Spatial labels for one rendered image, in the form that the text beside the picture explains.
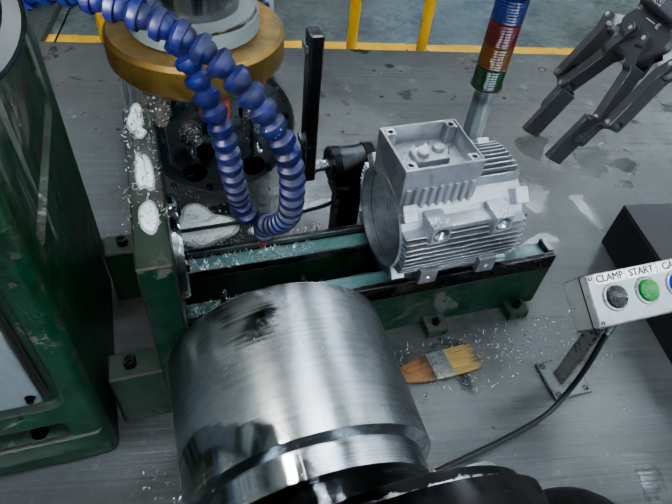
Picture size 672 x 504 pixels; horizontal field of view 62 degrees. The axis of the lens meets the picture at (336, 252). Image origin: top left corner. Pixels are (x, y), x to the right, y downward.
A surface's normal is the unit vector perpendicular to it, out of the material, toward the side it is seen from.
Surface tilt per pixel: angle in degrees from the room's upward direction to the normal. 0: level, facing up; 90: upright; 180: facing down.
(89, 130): 0
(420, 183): 90
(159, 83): 90
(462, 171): 90
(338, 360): 17
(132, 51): 0
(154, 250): 0
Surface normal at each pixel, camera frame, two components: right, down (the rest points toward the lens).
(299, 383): 0.05, -0.66
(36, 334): 0.29, 0.72
